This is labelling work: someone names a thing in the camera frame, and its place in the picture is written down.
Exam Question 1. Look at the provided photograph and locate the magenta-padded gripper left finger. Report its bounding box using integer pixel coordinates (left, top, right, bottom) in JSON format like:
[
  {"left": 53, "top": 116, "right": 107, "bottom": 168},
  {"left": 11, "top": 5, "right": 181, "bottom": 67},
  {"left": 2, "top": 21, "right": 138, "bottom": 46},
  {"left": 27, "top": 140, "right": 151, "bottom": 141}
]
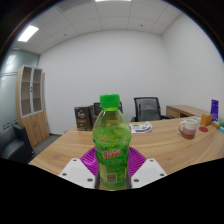
[{"left": 58, "top": 146, "right": 101, "bottom": 190}]

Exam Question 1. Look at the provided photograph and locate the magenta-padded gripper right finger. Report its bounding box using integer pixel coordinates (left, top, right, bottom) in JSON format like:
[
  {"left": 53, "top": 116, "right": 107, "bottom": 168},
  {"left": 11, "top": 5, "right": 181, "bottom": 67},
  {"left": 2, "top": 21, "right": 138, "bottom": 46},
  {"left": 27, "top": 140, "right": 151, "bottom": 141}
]
[{"left": 126, "top": 146, "right": 168, "bottom": 190}]

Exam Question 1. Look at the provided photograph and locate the green drink bottle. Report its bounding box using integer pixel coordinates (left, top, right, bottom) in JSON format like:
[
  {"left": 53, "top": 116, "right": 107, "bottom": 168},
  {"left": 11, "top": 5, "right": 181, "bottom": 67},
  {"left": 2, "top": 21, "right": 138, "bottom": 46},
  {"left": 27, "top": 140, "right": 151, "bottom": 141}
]
[{"left": 91, "top": 93, "right": 133, "bottom": 191}]

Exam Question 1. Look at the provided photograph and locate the white printed leaflet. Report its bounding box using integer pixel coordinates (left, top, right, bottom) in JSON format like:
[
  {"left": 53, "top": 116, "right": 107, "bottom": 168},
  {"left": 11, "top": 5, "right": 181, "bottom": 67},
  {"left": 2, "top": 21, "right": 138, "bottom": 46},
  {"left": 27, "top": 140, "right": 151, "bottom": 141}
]
[{"left": 128, "top": 121, "right": 154, "bottom": 134}]

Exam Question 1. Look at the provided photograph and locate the dark brown small box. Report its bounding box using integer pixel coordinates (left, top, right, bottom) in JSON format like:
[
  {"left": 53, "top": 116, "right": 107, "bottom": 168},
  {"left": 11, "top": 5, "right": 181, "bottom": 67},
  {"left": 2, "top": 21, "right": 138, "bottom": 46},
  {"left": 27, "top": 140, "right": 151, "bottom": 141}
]
[{"left": 73, "top": 105, "right": 94, "bottom": 132}]

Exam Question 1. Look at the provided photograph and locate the white and brown mug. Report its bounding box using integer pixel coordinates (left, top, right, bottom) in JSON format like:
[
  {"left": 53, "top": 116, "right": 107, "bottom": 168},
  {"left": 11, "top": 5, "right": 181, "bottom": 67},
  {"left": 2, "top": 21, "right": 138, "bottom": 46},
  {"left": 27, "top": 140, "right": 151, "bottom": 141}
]
[{"left": 178, "top": 117, "right": 201, "bottom": 140}]

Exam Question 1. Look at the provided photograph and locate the grey mesh office chair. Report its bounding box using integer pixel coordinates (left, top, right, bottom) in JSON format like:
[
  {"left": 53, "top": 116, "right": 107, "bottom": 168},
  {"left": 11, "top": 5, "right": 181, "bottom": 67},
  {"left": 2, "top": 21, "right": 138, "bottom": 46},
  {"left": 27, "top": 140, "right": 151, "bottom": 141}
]
[{"left": 130, "top": 96, "right": 171, "bottom": 123}]

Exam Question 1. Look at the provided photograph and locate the wooden shelf cabinet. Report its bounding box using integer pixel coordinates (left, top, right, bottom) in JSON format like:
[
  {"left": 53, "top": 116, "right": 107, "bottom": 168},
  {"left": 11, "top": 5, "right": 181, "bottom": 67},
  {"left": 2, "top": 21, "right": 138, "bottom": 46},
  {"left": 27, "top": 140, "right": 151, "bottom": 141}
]
[{"left": 15, "top": 64, "right": 50, "bottom": 149}]

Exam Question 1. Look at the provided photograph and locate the black leather armchair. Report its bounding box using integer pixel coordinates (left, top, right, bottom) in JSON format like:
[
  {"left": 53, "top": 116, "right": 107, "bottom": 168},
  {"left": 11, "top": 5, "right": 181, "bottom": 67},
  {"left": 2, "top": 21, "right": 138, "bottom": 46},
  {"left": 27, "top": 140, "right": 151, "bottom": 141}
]
[{"left": 0, "top": 123, "right": 35, "bottom": 164}]

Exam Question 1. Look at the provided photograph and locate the wooden side desk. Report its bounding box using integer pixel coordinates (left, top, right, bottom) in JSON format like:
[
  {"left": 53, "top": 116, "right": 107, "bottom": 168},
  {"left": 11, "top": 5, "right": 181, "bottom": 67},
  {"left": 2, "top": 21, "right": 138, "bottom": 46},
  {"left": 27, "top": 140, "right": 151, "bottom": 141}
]
[{"left": 165, "top": 104, "right": 209, "bottom": 120}]

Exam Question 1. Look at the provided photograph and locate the beige small box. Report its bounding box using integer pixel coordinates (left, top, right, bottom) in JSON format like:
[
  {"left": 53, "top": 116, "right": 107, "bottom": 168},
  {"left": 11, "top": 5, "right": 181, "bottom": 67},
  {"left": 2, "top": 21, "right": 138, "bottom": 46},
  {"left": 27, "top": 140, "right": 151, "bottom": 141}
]
[{"left": 211, "top": 120, "right": 224, "bottom": 130}]

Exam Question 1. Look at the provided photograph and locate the purple retail package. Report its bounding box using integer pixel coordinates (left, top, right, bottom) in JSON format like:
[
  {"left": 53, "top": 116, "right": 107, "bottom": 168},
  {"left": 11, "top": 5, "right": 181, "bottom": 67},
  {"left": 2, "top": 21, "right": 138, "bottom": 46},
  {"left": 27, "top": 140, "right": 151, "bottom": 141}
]
[{"left": 210, "top": 98, "right": 220, "bottom": 122}]

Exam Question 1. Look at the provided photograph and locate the rectangular ceiling light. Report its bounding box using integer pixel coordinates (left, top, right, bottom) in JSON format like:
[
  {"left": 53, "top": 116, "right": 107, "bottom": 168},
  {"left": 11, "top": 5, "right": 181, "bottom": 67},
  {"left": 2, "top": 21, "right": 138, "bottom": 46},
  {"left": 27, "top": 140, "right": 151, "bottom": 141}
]
[{"left": 17, "top": 24, "right": 40, "bottom": 43}]

